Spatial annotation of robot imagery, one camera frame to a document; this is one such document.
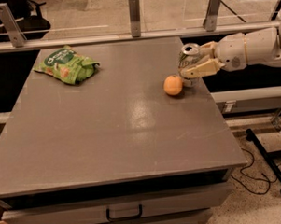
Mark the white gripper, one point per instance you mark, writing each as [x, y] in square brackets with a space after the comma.
[230, 51]

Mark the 7up soda can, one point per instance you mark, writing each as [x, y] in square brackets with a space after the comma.
[189, 55]

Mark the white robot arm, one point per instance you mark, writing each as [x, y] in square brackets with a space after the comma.
[262, 47]

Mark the orange fruit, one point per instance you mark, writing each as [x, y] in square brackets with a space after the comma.
[173, 85]

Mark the dark desk in background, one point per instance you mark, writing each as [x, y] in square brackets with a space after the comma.
[249, 11]

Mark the black floor stand leg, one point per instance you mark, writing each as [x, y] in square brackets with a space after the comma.
[269, 157]

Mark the green chip bag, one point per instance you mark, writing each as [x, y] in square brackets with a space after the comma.
[68, 66]

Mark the black office chair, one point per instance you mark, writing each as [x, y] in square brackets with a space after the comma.
[28, 16]

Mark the right metal rail bracket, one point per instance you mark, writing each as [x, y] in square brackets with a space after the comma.
[210, 20]

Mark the metal rail bracket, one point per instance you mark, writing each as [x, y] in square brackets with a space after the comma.
[210, 20]
[16, 37]
[134, 11]

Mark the middle metal rail bracket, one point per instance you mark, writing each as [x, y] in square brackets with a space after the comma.
[134, 11]

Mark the grey drawer with black handle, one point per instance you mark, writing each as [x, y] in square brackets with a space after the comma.
[114, 209]

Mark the left metal rail bracket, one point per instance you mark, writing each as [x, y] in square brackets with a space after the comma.
[16, 37]

